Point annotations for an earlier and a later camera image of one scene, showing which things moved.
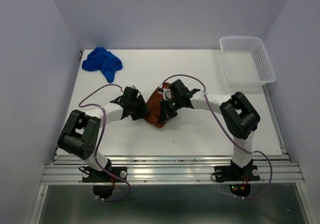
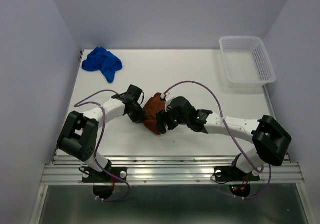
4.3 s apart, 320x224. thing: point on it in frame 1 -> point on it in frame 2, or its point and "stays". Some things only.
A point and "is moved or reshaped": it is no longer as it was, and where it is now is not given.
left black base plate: x=91 y=175 stays
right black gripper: x=166 y=114 -> x=164 y=116
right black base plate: x=229 y=173 stays
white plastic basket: x=247 y=63 stays
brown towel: x=152 y=106 is moved or reshaped
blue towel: x=102 y=60 stays
